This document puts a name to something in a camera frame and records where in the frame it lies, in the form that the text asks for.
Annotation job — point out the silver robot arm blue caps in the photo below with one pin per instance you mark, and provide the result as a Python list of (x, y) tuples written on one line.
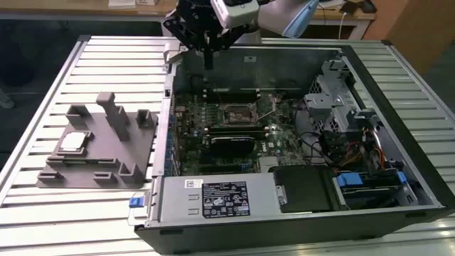
[(300, 18)]

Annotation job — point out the installed black RAM stick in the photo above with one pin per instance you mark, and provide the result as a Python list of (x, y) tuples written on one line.
[(233, 130)]

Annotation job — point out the hard disk in blue carrier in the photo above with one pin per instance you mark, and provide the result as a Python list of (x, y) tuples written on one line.
[(349, 180)]

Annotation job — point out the silver power supply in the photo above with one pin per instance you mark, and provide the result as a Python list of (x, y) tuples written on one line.
[(177, 197)]

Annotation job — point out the black PC case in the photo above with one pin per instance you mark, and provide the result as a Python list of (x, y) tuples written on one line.
[(248, 240)]

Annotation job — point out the white box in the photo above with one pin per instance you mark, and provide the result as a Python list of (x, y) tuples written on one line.
[(120, 3), (147, 2)]

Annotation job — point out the wooden desk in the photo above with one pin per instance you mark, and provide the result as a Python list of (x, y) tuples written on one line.
[(71, 10)]

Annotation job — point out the silver CPU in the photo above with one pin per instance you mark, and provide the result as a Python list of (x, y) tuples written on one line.
[(75, 141)]

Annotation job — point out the green motherboard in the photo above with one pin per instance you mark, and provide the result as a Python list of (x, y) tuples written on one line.
[(284, 138)]

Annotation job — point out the blue case latch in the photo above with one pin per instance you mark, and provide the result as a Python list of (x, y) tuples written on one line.
[(136, 203)]

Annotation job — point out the grey chair leg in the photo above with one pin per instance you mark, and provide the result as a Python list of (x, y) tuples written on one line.
[(5, 102)]

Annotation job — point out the black device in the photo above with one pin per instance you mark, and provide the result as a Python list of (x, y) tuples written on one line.
[(349, 8), (367, 6)]

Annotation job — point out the grey parts rack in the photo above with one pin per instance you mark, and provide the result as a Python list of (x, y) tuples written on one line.
[(107, 138)]

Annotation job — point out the silver chipset heatsink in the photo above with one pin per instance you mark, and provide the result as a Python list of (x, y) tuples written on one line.
[(269, 162)]

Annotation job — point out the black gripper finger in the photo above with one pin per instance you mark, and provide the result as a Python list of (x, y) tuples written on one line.
[(181, 32), (228, 37)]

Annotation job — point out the black graphics card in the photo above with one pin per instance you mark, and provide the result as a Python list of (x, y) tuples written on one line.
[(231, 146)]

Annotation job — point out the metal drive cage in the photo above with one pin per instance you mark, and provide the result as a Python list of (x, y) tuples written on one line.
[(329, 88)]

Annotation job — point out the black RAM slot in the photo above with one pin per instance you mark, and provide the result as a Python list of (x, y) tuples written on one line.
[(237, 97)]

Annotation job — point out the black drive box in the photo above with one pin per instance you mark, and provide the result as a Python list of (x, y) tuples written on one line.
[(305, 189)]

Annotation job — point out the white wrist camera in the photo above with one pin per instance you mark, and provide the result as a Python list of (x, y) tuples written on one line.
[(237, 13)]

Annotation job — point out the metal locking lever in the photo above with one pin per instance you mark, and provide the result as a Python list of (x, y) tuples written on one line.
[(265, 114)]

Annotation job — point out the wooden cabinet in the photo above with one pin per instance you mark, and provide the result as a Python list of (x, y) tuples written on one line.
[(419, 26)]

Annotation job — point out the CPU socket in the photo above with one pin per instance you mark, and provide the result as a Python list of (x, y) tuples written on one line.
[(236, 116)]

